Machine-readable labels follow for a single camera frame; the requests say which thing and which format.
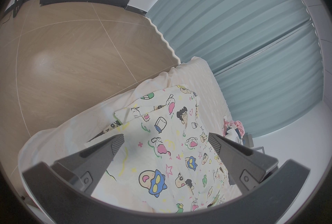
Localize bed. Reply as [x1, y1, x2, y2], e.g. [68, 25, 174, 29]
[18, 56, 265, 214]

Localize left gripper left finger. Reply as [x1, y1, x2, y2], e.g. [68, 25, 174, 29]
[51, 134, 125, 196]

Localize white printed pyjama top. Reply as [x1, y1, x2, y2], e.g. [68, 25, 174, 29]
[87, 85, 243, 214]

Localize pile of clothes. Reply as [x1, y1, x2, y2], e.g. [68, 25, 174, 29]
[223, 119, 247, 144]

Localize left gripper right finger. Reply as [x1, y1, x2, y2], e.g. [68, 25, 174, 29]
[208, 132, 280, 194]

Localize blue-green curtain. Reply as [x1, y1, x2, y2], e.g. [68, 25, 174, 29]
[146, 0, 312, 73]
[215, 21, 325, 138]

